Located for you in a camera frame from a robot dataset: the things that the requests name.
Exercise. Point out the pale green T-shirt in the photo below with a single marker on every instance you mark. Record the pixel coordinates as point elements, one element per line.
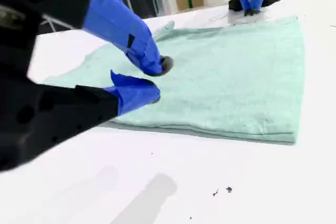
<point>223,77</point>

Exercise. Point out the white metal frame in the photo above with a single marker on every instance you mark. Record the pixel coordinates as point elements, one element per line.
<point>56,23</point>

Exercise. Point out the dark debris speck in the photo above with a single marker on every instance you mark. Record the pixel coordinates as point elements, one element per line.
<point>229,189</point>
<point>215,193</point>

